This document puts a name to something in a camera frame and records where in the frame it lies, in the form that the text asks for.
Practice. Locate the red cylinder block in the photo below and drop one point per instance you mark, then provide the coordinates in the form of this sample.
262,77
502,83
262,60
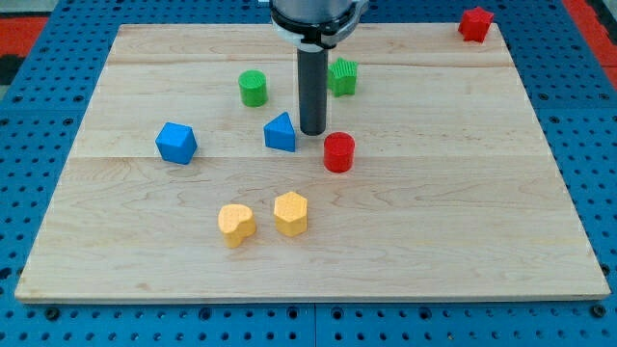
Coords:
339,149

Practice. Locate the grey robot arm flange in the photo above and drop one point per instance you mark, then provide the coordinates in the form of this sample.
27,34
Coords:
316,25

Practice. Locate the yellow hexagon block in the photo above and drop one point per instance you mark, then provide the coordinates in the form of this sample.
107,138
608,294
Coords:
291,214

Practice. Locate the blue triangle block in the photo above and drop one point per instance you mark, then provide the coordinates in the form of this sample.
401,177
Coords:
279,133

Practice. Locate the yellow heart block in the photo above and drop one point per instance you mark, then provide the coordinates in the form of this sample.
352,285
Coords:
236,222

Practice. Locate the green star block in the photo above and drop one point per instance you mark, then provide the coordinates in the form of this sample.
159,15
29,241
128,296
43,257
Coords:
342,77

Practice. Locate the green cylinder block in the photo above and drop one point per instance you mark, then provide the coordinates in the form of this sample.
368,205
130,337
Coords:
253,88

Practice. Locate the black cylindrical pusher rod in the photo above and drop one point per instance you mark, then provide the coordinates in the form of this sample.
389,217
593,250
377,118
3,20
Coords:
312,91

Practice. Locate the light wooden board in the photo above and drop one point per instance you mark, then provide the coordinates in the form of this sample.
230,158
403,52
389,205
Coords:
453,196

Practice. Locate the blue cube block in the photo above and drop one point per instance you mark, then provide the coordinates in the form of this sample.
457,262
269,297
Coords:
176,143

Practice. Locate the red star block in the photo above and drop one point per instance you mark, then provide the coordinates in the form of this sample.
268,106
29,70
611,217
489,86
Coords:
475,24

